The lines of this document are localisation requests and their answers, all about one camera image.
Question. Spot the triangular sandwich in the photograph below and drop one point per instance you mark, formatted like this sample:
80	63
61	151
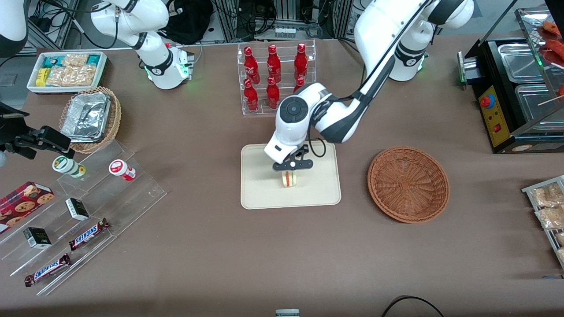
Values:
289	179

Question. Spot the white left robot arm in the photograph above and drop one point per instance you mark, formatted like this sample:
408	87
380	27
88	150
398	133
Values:
343	119

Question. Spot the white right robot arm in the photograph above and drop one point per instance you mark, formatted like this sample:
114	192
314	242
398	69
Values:
163	66

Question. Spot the beige rectangular tray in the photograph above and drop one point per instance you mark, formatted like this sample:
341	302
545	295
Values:
264	189

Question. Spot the tan oval wicker basket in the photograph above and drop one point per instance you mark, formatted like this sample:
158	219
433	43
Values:
115	119

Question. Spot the brown round wicker basket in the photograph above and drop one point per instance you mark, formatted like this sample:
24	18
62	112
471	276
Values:
407	185

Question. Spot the tray of packaged snacks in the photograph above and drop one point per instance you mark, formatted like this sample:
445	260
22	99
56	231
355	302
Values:
548	235

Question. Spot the green capped small bottle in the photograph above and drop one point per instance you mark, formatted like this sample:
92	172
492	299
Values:
66	166

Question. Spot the silver foil container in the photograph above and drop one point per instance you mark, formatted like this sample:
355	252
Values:
86	116

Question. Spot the clear acrylic bottle rack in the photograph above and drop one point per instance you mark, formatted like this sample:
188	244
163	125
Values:
260	112

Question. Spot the red plaid cookie box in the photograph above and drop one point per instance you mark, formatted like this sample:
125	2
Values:
22	204

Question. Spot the white plastic snack bin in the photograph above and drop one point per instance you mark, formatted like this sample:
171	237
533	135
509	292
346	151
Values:
66	89

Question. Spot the red cola bottle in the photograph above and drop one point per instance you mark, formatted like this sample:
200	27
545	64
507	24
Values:
251	97
251	66
299	83
272	92
273	64
301	64

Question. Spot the yellow snack packet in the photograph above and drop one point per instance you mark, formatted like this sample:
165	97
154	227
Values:
42	76

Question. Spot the large clear cracker bag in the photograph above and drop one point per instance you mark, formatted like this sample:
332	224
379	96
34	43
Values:
70	76

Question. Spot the small black carton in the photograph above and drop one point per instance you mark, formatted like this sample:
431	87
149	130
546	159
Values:
37	237
77	209

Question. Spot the teal snack packet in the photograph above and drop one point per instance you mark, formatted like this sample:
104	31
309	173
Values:
93	59
53	60

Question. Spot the red capped small bottle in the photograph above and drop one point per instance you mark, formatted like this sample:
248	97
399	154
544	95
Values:
121	169

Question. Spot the clear acrylic stepped display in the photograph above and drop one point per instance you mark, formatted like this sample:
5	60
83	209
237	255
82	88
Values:
132	198

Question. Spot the Snickers chocolate bar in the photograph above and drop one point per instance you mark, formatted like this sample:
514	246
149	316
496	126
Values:
47	270
88	234

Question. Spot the white power strip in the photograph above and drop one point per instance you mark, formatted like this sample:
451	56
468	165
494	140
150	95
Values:
284	32

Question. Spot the grey metal clamp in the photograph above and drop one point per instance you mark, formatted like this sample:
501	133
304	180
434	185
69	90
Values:
287	313

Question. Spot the black fabric bag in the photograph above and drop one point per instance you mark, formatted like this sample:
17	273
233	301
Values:
187	22

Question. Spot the black hot dog roller machine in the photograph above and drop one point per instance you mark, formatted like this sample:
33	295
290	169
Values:
500	127

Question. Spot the clear fried snack bag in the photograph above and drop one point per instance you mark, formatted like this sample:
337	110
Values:
560	238
546	196
551	218
561	255

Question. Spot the wooden skewer stick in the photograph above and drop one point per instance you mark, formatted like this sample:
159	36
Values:
551	101

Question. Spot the red sausage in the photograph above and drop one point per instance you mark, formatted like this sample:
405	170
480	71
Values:
556	49

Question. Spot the orange sausage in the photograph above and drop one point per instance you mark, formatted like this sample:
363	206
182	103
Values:
551	27

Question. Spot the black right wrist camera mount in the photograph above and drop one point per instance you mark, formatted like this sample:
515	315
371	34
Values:
11	125

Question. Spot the aluminium frame rack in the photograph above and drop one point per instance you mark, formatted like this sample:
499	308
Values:
227	20

